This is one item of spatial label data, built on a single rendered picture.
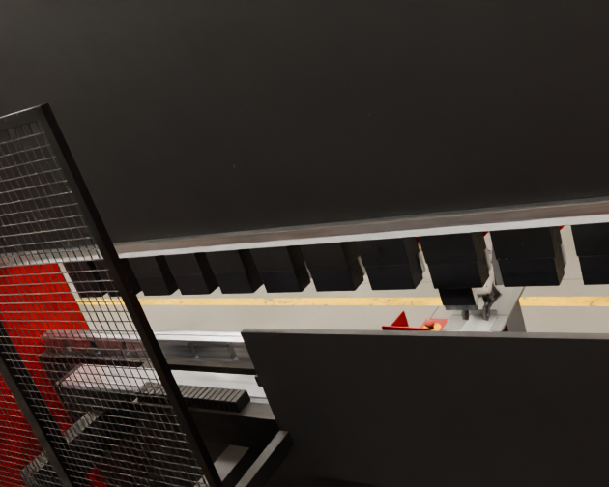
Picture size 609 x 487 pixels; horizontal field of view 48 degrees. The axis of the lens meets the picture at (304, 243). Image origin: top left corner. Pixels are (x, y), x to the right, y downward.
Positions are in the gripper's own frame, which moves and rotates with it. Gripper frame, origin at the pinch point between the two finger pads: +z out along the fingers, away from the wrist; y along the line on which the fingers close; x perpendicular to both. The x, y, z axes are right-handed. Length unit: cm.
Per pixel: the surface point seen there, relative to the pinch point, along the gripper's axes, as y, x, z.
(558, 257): 28.3, -17.3, -11.8
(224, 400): -61, -37, 30
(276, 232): -36, -51, -15
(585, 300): -20, 204, -36
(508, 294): 4.3, 15.3, -8.3
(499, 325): 6.4, 1.9, 2.9
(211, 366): -104, 2, 20
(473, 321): -2.0, 3.1, 1.7
